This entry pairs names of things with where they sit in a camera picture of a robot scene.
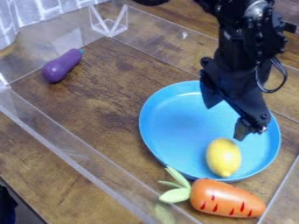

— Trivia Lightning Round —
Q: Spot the white patterned curtain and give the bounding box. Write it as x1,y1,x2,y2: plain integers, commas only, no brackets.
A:
0,0,110,50

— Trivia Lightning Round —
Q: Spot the purple toy eggplant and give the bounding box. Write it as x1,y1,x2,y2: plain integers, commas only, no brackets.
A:
42,49,85,83

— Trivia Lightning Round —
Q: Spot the orange toy carrot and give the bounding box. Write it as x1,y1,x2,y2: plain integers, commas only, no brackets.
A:
159,166,267,218

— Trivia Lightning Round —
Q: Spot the yellow toy lemon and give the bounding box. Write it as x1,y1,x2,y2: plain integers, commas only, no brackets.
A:
206,138,242,178

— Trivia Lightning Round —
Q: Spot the black cable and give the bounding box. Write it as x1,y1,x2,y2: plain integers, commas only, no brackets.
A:
255,56,290,95

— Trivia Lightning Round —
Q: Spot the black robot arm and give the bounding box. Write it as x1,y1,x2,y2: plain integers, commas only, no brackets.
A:
193,0,287,141

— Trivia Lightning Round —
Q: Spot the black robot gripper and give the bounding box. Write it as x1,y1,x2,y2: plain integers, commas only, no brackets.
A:
201,56,271,141

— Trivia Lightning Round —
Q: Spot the blue round plastic tray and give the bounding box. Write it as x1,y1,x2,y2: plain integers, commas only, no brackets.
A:
139,80,281,182

